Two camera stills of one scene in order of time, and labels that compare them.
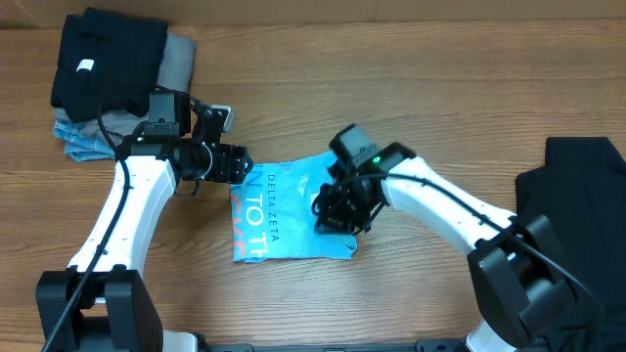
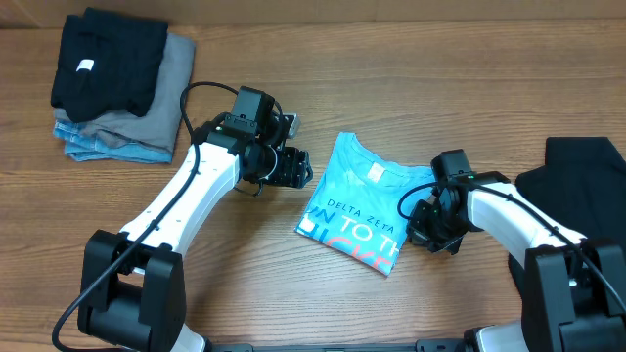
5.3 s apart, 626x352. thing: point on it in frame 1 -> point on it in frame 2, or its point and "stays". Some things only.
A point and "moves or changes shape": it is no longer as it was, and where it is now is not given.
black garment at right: (582, 190) stays
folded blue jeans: (81, 146) stays
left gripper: (230, 163) -> (294, 160)
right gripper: (333, 210) -> (425, 233)
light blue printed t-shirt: (273, 216) moves or changes shape
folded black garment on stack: (111, 58) stays
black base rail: (420, 346) stays
